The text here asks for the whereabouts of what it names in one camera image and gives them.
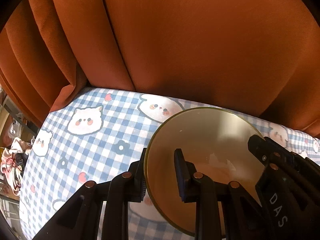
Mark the blue checkered bear tablecloth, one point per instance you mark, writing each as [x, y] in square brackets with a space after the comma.
[60, 161]

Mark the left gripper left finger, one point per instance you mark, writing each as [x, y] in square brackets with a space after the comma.
[127, 187]

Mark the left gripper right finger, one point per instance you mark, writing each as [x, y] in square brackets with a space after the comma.
[198, 188]

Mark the orange curtain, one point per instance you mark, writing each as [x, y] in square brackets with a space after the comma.
[259, 57]

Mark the green floral bowl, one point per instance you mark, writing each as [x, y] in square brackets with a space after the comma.
[215, 141]

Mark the cluttered shelf items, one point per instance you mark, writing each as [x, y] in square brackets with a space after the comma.
[16, 140]

